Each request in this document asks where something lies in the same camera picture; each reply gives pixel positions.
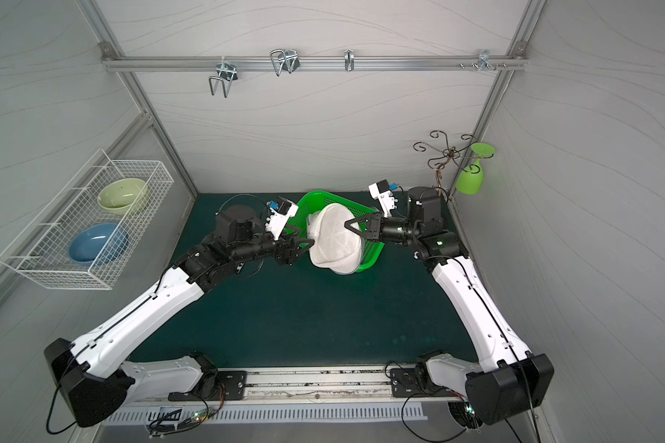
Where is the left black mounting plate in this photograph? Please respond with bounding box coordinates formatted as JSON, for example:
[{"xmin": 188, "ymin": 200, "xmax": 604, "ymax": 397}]
[{"xmin": 167, "ymin": 370, "xmax": 247, "ymax": 402}]

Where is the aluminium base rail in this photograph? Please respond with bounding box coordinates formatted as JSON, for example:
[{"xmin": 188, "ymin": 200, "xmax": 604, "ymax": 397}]
[{"xmin": 104, "ymin": 362, "xmax": 545, "ymax": 410}]

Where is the right black cable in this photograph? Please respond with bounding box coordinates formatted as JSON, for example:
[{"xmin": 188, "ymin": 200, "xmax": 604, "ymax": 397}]
[{"xmin": 383, "ymin": 358, "xmax": 469, "ymax": 443}]

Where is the round floor cable port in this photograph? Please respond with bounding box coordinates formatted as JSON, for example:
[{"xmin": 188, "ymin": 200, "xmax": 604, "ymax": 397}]
[{"xmin": 447, "ymin": 402, "xmax": 483, "ymax": 430}]

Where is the blue bowl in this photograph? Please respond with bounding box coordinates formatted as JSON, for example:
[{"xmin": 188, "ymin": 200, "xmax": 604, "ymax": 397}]
[{"xmin": 68, "ymin": 223, "xmax": 130, "ymax": 266}]

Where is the black mounting plate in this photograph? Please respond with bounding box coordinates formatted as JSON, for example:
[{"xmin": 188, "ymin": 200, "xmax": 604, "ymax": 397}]
[
  {"xmin": 167, "ymin": 370, "xmax": 247, "ymax": 402},
  {"xmin": 386, "ymin": 367, "xmax": 460, "ymax": 400}
]

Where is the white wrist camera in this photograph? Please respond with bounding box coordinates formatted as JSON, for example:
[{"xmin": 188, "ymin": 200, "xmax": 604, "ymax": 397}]
[
  {"xmin": 368, "ymin": 179, "xmax": 398, "ymax": 218},
  {"xmin": 265, "ymin": 197, "xmax": 299, "ymax": 240}
]

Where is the looped metal hook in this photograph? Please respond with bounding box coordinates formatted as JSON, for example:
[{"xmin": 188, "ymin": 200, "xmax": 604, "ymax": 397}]
[{"xmin": 270, "ymin": 48, "xmax": 300, "ymax": 77}]

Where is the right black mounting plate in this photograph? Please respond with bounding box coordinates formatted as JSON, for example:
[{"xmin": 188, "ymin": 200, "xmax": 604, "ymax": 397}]
[{"xmin": 386, "ymin": 367, "xmax": 460, "ymax": 400}]

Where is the green plastic basket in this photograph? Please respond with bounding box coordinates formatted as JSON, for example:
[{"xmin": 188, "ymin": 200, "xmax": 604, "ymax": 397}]
[{"xmin": 288, "ymin": 190, "xmax": 384, "ymax": 272}]

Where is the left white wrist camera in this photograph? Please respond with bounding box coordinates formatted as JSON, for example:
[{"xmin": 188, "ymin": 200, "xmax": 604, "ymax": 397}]
[{"xmin": 265, "ymin": 197, "xmax": 299, "ymax": 240}]

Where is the right metal rail hook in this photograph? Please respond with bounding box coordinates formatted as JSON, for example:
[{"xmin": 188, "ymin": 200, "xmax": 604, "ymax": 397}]
[{"xmin": 458, "ymin": 50, "xmax": 507, "ymax": 72}]

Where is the green plastic wine glass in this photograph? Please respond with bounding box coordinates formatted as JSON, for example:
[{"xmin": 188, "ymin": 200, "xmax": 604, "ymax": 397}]
[{"xmin": 456, "ymin": 142, "xmax": 496, "ymax": 195}]

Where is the white slotted cable duct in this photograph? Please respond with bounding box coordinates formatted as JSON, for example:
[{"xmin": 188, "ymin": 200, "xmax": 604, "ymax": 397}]
[{"xmin": 105, "ymin": 402, "xmax": 428, "ymax": 426}]

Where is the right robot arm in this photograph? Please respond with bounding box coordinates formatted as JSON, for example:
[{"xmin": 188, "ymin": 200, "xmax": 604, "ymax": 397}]
[{"xmin": 345, "ymin": 180, "xmax": 554, "ymax": 425}]

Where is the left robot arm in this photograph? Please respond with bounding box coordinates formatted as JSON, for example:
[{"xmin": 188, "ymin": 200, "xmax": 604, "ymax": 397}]
[{"xmin": 44, "ymin": 198, "xmax": 314, "ymax": 427}]

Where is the white wire wall basket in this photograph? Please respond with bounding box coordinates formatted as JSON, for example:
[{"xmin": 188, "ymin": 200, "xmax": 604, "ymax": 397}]
[{"xmin": 0, "ymin": 150, "xmax": 174, "ymax": 291}]

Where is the aluminium top rail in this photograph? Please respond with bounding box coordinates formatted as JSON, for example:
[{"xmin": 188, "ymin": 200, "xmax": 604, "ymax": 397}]
[{"xmin": 99, "ymin": 42, "xmax": 529, "ymax": 74}]

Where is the small flat metal hook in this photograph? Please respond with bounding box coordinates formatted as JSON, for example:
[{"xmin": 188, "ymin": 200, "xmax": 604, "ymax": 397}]
[{"xmin": 344, "ymin": 49, "xmax": 355, "ymax": 72}]

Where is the double prong metal hook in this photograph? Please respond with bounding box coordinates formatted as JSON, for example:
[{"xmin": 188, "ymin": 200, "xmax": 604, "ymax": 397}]
[{"xmin": 209, "ymin": 58, "xmax": 238, "ymax": 98}]

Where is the light green bowl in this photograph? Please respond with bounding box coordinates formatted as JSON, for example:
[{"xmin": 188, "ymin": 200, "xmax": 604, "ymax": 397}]
[{"xmin": 97, "ymin": 177, "xmax": 149, "ymax": 216}]

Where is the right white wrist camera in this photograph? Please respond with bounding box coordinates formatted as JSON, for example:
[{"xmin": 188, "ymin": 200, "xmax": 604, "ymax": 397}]
[{"xmin": 368, "ymin": 179, "xmax": 398, "ymax": 218}]

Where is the bronze cup tree stand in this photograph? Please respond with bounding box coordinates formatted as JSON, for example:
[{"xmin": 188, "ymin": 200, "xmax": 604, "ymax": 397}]
[{"xmin": 412, "ymin": 130, "xmax": 476, "ymax": 197}]

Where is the left bundle of cables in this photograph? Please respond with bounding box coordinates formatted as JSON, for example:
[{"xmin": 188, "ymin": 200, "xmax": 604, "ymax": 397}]
[{"xmin": 145, "ymin": 378, "xmax": 226, "ymax": 439}]

